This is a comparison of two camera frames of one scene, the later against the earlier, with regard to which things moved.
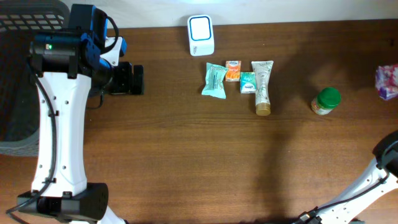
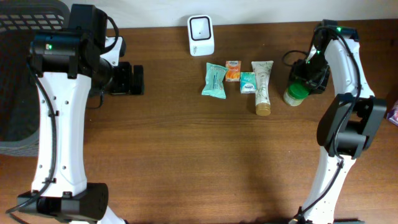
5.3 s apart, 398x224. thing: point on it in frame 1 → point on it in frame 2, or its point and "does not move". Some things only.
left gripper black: [125, 83] does not move
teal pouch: [215, 85] does not move
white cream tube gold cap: [262, 69] does not move
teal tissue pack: [247, 82] does not move
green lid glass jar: [327, 99] → [295, 94]
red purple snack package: [387, 81] → [392, 116]
